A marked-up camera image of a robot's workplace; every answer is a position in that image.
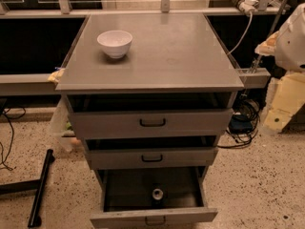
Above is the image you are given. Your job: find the blue pepsi can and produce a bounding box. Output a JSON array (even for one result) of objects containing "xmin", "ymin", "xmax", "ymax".
[{"xmin": 152, "ymin": 184, "xmax": 164, "ymax": 207}]

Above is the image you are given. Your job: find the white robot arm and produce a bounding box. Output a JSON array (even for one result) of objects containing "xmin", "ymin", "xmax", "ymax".
[{"xmin": 254, "ymin": 4, "xmax": 305, "ymax": 133}]

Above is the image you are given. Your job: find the grey drawer cabinet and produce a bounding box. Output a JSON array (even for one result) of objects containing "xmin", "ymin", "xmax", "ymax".
[{"xmin": 55, "ymin": 12, "xmax": 245, "ymax": 229}]

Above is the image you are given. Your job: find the grey top drawer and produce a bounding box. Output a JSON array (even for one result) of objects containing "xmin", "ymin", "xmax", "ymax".
[{"xmin": 67, "ymin": 95, "xmax": 233, "ymax": 139}]

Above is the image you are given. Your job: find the grey drawer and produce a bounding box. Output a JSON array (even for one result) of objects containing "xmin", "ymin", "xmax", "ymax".
[
  {"xmin": 91, "ymin": 167, "xmax": 217, "ymax": 229},
  {"xmin": 86, "ymin": 136, "xmax": 217, "ymax": 170},
  {"xmin": 67, "ymin": 95, "xmax": 233, "ymax": 139}
]

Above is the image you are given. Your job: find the grey middle drawer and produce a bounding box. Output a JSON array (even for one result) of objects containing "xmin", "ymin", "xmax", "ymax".
[{"xmin": 86, "ymin": 136, "xmax": 217, "ymax": 170}]

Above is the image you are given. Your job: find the grey bottom drawer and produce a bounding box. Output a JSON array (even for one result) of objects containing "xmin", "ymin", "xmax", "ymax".
[{"xmin": 91, "ymin": 167, "xmax": 217, "ymax": 229}]

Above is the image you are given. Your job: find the white ceramic bowl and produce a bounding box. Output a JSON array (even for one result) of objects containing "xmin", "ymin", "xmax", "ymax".
[{"xmin": 97, "ymin": 31, "xmax": 133, "ymax": 59}]

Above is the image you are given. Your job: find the black power adapter box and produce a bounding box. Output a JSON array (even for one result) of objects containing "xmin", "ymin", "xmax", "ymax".
[{"xmin": 229, "ymin": 114, "xmax": 253, "ymax": 134}]

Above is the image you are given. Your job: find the black metal stand base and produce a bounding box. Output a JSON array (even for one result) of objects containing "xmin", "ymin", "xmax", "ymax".
[{"xmin": 0, "ymin": 149, "xmax": 55, "ymax": 228}]

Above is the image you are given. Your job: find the white power strip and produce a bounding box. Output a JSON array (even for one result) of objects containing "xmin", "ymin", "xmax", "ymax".
[{"xmin": 231, "ymin": 0, "xmax": 257, "ymax": 15}]

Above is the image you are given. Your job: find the black cable bundle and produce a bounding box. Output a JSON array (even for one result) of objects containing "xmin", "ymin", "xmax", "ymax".
[{"xmin": 217, "ymin": 97, "xmax": 262, "ymax": 150}]

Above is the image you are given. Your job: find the white power cable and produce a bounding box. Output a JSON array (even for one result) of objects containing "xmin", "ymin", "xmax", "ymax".
[{"xmin": 226, "ymin": 11, "xmax": 254, "ymax": 56}]

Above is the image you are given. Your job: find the black floor cable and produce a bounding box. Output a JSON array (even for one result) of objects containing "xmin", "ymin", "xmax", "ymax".
[{"xmin": 0, "ymin": 107, "xmax": 27, "ymax": 172}]

